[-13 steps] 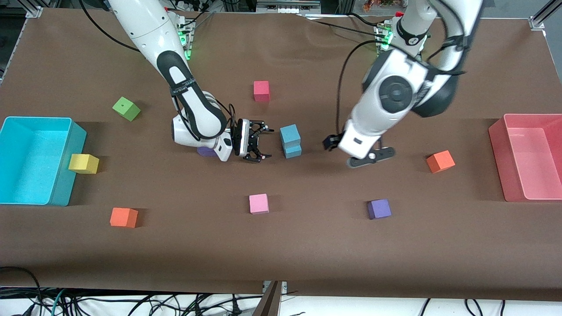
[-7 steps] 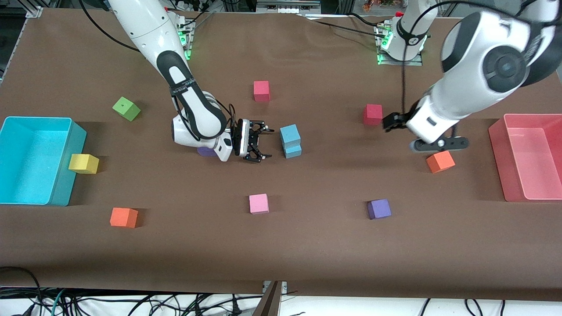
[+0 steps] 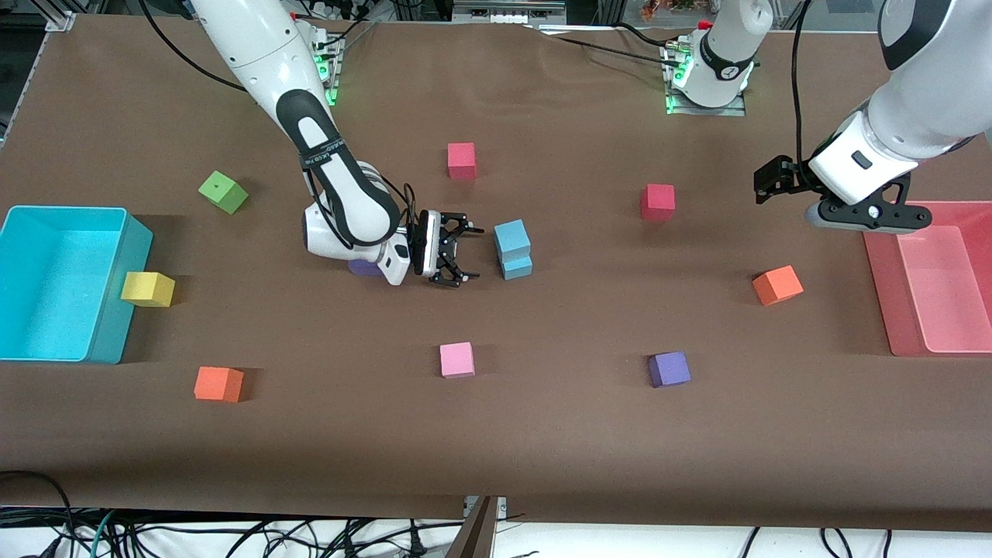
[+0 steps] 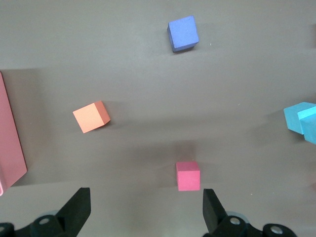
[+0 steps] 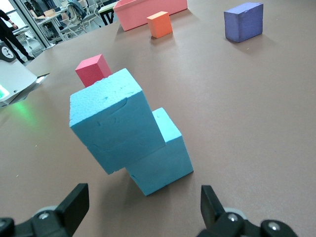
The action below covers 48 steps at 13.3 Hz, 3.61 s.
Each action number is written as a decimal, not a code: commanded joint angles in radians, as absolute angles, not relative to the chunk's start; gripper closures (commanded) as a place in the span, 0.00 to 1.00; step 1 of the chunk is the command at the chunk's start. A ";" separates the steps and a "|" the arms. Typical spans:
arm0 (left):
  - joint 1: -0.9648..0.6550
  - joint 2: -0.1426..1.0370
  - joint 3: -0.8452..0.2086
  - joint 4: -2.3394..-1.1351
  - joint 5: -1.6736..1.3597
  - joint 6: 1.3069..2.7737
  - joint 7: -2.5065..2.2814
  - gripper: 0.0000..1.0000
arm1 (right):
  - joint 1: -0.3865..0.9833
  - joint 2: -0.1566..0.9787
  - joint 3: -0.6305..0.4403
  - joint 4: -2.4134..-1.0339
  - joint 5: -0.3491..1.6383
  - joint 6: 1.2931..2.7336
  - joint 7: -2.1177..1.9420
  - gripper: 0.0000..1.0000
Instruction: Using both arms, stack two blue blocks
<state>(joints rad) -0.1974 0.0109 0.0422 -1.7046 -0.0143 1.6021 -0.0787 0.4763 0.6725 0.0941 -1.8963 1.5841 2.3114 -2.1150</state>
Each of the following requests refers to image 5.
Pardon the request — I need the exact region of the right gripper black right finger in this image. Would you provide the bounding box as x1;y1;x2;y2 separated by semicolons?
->
197;185;297;237

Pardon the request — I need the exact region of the pink plastic bin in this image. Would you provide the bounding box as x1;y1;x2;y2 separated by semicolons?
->
113;0;189;32

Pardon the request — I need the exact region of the grey office chair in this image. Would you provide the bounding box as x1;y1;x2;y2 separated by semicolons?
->
60;0;100;38

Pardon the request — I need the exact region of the office desk with black legs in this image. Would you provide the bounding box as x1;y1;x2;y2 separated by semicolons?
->
97;5;119;26

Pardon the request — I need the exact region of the purple foam block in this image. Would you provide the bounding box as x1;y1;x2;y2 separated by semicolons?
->
223;2;264;43

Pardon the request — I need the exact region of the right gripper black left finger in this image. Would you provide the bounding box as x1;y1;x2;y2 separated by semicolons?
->
0;183;90;237

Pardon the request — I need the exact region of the orange foam block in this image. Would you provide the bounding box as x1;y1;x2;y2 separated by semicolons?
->
146;10;174;39

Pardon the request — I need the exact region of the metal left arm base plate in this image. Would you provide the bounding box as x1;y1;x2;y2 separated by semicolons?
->
0;72;51;108

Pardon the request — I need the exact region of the light blue foam block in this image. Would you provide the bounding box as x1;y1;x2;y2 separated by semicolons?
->
125;107;195;197
69;68;165;176

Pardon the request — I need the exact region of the red foam block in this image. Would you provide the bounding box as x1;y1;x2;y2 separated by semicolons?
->
75;54;113;88

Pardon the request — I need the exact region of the brown table cover sheet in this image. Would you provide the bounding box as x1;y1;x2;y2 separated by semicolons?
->
0;0;316;237

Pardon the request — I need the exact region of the person in black clothes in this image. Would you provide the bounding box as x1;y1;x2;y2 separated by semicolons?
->
0;9;34;63

